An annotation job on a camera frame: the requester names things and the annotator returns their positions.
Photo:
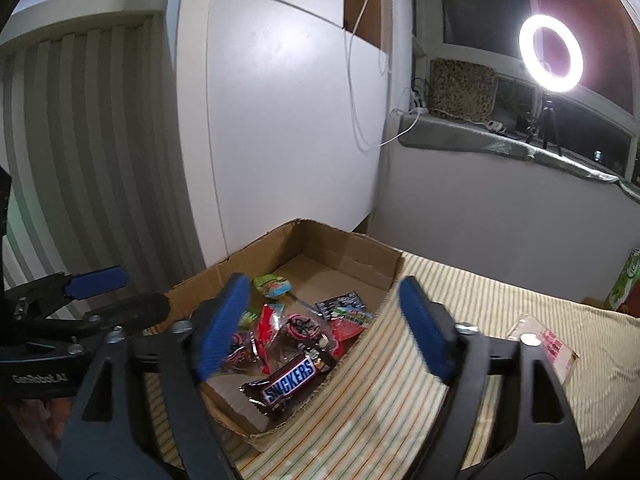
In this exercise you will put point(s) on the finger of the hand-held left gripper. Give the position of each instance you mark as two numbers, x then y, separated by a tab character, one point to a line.
140	310
95	282

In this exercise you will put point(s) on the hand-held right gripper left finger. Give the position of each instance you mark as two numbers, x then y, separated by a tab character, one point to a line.
225	325

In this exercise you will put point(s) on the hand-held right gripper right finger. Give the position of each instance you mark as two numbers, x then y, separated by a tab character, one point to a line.
425	330

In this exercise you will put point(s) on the dark pink-patterned snack packet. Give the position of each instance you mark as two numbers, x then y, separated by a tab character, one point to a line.
302	330
239	352

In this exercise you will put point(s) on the red snack packet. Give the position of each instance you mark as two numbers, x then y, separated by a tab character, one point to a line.
267	330

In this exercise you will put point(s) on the green lollipop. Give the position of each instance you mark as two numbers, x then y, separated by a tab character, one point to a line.
272	285

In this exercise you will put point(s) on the red jelly cup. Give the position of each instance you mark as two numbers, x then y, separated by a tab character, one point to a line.
350	330

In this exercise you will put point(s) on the large brown chocolate bar pack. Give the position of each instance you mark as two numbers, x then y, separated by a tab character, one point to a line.
287	382

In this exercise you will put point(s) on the small black snack packet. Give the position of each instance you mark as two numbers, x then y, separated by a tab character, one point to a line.
340	305

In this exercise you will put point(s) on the cardboard box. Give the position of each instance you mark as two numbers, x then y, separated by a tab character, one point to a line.
325	260

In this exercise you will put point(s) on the striped bed sheet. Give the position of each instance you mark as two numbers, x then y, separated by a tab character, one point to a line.
500	300

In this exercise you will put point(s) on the grey striped panel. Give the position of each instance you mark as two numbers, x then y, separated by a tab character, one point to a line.
75	160

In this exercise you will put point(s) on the bagged sliced bread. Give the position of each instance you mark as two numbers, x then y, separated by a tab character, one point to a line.
557	352

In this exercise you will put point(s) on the green tissue pack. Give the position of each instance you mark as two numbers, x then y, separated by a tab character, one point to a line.
627	280

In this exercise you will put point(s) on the white wardrobe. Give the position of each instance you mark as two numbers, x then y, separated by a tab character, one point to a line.
280	110

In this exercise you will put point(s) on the white power strip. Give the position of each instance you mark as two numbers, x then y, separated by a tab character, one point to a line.
419	105

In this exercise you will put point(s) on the leopard print cushion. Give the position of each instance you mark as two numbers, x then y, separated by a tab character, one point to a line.
462	87

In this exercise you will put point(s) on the white framed window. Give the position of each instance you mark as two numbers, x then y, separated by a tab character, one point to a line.
427	10

